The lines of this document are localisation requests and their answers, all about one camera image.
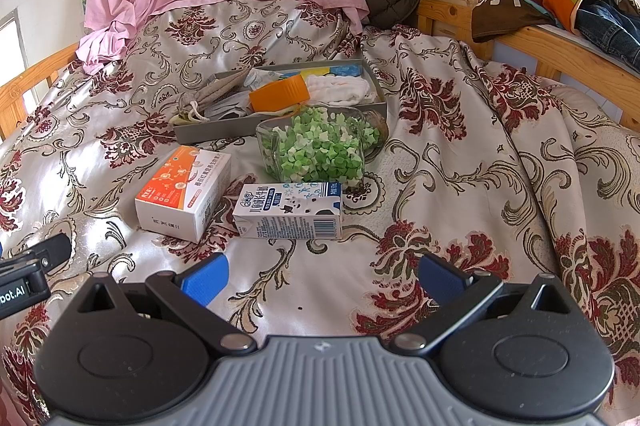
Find glass jar of green paper stars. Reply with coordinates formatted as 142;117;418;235
255;102;391;188

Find yellow blue printed cloth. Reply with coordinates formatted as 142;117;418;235
286;62;364;80

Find orange and white box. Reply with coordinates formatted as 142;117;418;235
134;144;233;243

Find white muslin cloth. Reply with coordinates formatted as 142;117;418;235
301;72;379;108

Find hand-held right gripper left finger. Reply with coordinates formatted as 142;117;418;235
72;252;256;353

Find grey storage tray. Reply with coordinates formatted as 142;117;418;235
171;57;389;147

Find wooden bed end frame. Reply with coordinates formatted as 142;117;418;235
415;0;640;133

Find light grey cloth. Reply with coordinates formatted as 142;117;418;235
206;91;254;120

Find blue and white milk carton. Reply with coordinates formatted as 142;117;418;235
231;181;344;242

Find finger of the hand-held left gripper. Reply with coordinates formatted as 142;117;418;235
0;232;72;269

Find brown printed shirt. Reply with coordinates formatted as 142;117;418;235
471;0;552;43

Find blue jeans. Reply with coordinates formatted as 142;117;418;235
574;0;640;73

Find white window frame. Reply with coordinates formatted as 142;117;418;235
0;7;34;108

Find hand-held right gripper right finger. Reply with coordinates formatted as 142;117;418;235
390;252;575;353

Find wooden bed side rail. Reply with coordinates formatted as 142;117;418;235
0;42;77;140

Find white blue tissue packet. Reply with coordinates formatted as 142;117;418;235
243;66;282;94

